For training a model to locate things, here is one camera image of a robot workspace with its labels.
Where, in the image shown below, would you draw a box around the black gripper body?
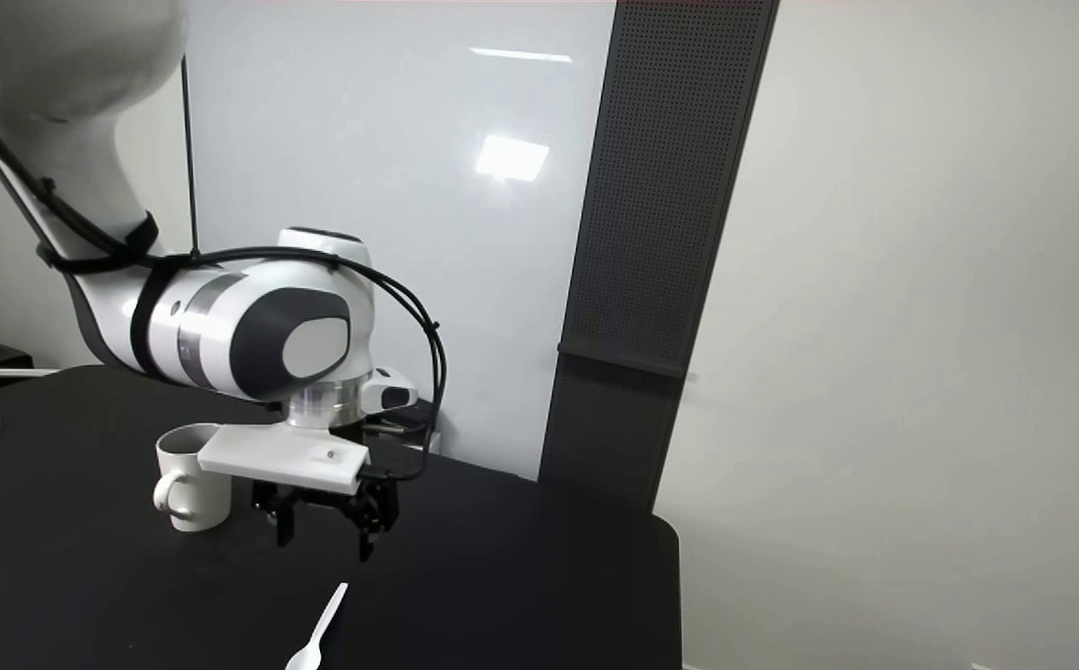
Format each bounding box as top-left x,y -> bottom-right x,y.
249,473 -> 401,524

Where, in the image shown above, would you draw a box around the white plastic spoon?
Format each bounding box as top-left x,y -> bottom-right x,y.
284,578 -> 355,670

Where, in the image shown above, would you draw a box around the white ceramic mug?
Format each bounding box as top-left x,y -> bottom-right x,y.
150,420 -> 240,539

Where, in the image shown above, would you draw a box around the dark vertical pillar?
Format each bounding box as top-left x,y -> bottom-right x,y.
535,0 -> 783,516

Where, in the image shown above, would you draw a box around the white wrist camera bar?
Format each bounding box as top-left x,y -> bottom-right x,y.
193,420 -> 377,499

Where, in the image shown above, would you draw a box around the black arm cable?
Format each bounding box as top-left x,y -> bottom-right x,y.
0,52 -> 453,467

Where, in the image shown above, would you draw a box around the white wall board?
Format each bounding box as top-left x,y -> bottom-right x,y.
173,0 -> 622,485

